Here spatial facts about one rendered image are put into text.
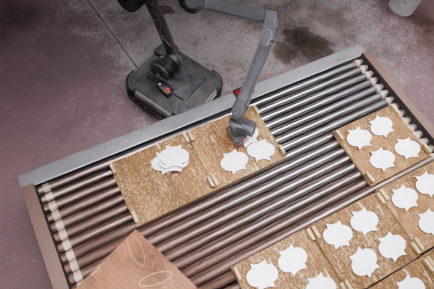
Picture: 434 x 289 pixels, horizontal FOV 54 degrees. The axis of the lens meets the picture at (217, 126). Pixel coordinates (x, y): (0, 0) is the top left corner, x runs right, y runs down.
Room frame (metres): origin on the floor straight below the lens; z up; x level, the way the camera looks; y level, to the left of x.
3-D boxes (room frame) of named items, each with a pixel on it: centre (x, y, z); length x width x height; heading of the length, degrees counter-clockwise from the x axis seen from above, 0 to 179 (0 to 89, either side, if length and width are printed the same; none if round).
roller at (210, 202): (0.89, -0.25, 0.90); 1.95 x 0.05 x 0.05; 127
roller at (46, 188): (1.21, -0.01, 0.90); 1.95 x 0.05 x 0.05; 127
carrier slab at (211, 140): (1.05, -0.11, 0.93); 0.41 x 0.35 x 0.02; 127
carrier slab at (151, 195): (0.80, 0.22, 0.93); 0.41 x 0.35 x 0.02; 128
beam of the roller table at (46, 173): (1.27, 0.03, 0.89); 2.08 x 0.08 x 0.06; 127
